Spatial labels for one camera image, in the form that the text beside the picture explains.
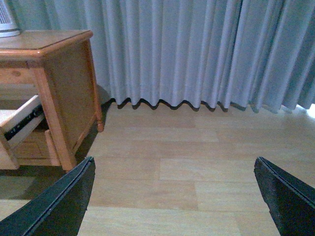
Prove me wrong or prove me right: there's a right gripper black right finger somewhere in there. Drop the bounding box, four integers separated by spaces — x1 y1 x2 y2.
254 157 315 236

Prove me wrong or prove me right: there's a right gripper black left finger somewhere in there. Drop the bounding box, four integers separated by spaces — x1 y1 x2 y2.
0 157 95 236

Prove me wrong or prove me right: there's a wooden drawer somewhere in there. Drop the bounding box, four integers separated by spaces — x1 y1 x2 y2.
0 94 45 170
14 129 61 166

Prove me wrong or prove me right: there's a wooden nightstand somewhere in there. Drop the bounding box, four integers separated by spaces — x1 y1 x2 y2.
0 30 104 171

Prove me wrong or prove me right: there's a grey curtain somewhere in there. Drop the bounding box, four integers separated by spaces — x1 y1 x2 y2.
9 0 315 114

